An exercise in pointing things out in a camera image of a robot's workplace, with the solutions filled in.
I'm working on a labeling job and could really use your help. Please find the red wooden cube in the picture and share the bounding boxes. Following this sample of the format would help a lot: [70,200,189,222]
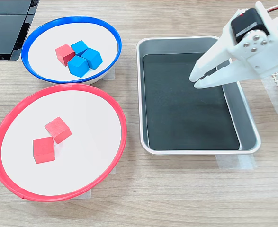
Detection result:
[44,116,72,145]
[55,44,76,67]
[32,136,56,164]

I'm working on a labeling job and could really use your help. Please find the clear tape strip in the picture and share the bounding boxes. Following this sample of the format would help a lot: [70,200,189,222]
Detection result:
[215,153,258,170]
[70,188,92,201]
[102,63,117,81]
[261,77,278,137]

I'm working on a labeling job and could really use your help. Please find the steel tray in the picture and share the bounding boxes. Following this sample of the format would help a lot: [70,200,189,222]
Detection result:
[135,35,262,156]

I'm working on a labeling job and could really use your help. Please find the black tray mat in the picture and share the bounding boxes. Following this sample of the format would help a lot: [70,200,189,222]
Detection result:
[142,53,241,151]

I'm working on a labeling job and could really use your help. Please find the blue wooden cube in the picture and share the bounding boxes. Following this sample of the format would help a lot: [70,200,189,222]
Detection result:
[81,48,103,70]
[67,55,90,78]
[70,40,89,57]

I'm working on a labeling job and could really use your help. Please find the red rimmed white plate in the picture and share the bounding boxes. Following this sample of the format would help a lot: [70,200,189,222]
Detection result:
[0,83,128,203]

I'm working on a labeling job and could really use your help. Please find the blue rimmed white plate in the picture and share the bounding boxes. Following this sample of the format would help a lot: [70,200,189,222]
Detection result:
[21,16,122,86]

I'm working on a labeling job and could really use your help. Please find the black electronic device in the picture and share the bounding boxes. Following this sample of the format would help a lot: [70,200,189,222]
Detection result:
[0,0,41,61]

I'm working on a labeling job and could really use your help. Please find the red servo cable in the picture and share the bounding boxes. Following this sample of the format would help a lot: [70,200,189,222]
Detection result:
[266,2,278,14]

